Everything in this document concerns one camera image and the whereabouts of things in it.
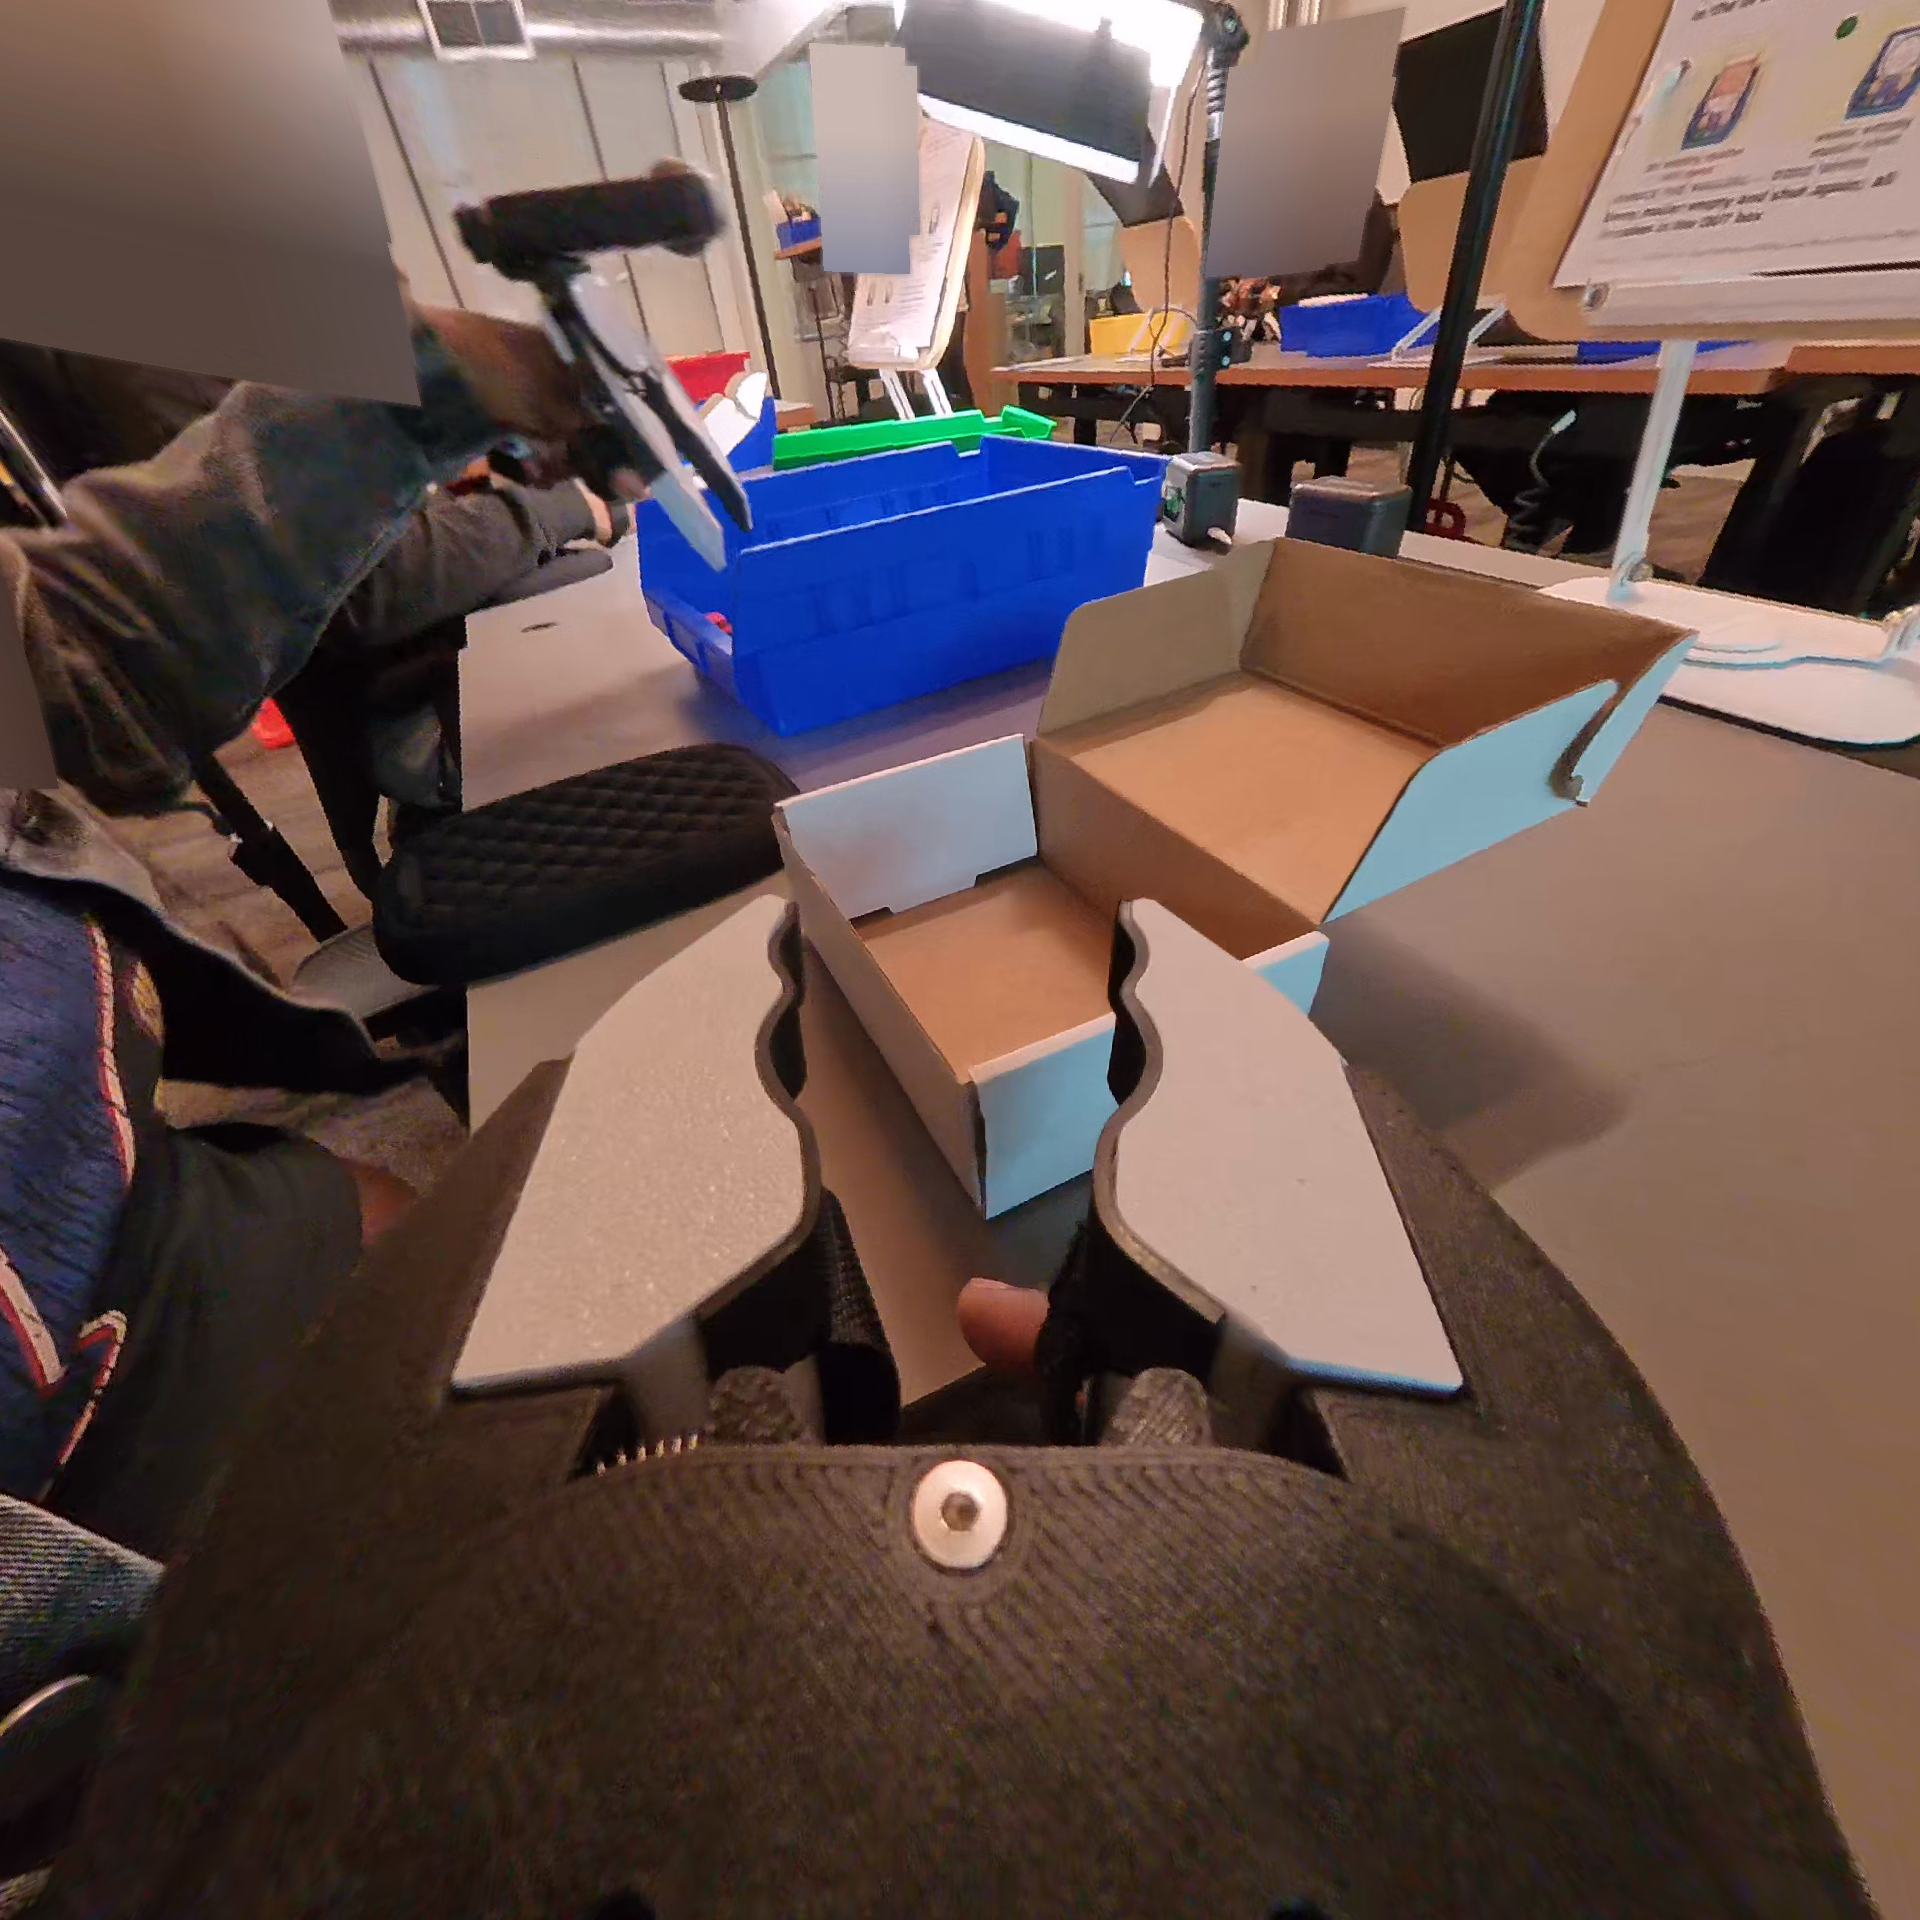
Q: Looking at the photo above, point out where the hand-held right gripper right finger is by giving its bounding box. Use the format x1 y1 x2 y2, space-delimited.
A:
1087 896 1468 1397

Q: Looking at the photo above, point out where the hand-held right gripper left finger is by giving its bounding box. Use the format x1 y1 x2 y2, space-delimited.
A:
451 896 826 1424

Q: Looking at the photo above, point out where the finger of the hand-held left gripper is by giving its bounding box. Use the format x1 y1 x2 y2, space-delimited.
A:
563 269 734 573
630 368 757 536

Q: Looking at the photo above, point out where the large blue plastic bin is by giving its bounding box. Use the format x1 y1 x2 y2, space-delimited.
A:
636 432 1170 739

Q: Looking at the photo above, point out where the white cardboard box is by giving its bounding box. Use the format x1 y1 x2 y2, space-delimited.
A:
772 535 1701 1220

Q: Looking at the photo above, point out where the person's left forearm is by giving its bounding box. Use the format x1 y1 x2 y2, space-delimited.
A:
0 335 618 817

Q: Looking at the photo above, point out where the small grey device box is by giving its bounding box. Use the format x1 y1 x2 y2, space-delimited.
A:
1160 447 1240 551

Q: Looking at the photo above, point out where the person's left hand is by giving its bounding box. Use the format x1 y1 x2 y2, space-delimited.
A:
410 304 602 459

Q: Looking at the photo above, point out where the person's right hand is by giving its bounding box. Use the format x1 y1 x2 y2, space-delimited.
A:
958 1277 1052 1372

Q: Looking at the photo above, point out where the black floor lamp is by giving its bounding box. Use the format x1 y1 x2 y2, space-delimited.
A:
679 70 784 400

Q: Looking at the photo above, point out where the green plastic bin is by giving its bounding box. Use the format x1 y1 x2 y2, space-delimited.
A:
770 401 1059 470

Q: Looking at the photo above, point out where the white easel sign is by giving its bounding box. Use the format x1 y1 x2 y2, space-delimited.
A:
844 116 989 415

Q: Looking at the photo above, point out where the black chair armrest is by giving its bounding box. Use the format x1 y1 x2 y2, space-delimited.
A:
370 743 800 990

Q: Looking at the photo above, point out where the studio light panel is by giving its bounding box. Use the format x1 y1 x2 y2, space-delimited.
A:
893 0 1220 192

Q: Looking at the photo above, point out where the grey light stand pole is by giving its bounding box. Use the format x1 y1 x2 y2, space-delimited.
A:
1181 0 1256 462

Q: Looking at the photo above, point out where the dark grey block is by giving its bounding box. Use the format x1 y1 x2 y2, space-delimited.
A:
1284 476 1416 556

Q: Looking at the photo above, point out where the small blue plastic bin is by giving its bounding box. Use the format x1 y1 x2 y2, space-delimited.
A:
1278 294 1431 358

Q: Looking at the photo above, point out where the person's leg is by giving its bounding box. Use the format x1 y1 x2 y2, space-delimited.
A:
0 1492 167 1893

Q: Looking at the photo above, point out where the black slanted pole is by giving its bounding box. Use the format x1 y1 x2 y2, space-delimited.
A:
1402 0 1550 536

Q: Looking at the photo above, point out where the black monitor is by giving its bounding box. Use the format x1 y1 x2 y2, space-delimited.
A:
1392 6 1550 192

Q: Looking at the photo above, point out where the wooden background table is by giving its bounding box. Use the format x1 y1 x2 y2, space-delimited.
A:
989 337 1920 396

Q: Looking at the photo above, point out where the printed instruction sheet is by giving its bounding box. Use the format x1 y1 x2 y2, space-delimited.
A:
1551 0 1920 294

